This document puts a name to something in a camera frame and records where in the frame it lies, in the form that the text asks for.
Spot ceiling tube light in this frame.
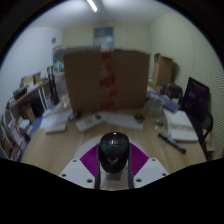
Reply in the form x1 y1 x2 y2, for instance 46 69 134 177
86 0 99 13

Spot large brown cardboard box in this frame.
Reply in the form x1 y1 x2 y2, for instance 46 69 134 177
63 49 151 113

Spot clear plastic container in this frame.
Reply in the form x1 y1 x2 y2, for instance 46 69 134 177
146 97 165 116

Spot window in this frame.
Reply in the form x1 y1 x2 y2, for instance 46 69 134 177
93 26 115 46

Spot tall open cardboard box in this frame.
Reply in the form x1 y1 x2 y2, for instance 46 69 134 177
152 52 175 88

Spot black computer mouse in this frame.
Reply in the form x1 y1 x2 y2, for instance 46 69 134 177
97 131 131 174

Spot black marker pen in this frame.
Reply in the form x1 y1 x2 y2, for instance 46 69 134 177
157 132 187 155

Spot white shelf unit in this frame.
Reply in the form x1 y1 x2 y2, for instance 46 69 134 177
0 68 61 163

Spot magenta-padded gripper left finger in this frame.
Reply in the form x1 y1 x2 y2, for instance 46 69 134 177
59 143 102 190

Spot blue book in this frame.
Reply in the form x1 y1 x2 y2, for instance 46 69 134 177
146 91 181 113

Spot white cable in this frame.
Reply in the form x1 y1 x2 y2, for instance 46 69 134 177
154 120 169 135

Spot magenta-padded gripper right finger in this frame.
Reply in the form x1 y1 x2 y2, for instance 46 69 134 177
128 142 170 189

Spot black office chair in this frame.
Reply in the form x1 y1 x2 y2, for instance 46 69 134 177
181 76 214 162

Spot white book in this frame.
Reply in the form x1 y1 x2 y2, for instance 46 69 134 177
163 109 200 143

